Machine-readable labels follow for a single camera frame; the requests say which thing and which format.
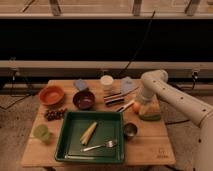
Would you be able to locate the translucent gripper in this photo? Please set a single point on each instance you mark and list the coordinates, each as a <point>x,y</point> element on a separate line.
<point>145,105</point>

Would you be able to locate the orange apple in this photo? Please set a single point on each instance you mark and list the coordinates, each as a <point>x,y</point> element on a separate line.
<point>136,107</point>

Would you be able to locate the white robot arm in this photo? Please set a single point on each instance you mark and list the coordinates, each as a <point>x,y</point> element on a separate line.
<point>197,111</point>

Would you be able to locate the small metal cup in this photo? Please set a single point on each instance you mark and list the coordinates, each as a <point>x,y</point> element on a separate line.
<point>130,130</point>

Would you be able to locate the white cup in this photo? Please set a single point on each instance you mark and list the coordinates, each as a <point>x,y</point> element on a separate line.
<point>107,82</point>

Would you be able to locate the green plastic cup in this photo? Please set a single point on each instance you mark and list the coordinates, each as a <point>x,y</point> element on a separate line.
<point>42,133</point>

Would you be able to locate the wooden folding table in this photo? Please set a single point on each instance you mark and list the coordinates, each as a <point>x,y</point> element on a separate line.
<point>151,146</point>

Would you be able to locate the green plastic tray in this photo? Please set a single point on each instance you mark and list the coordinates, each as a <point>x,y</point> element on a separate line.
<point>91,137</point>

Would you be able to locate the metal fork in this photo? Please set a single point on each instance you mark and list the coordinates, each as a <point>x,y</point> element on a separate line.
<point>108,144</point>

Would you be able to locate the dark purple bowl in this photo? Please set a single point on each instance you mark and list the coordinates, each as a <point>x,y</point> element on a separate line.
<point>84,100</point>

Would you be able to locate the baby corn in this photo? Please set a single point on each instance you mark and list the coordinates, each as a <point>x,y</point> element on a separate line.
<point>88,133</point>

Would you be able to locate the orange bowl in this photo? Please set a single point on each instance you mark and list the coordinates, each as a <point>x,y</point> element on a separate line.
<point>51,95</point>

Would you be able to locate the bunch of dark grapes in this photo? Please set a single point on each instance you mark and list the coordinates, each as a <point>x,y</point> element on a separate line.
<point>51,115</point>

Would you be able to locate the white handled utensil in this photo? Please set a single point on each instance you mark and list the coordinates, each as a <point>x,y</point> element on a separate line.
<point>124,107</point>

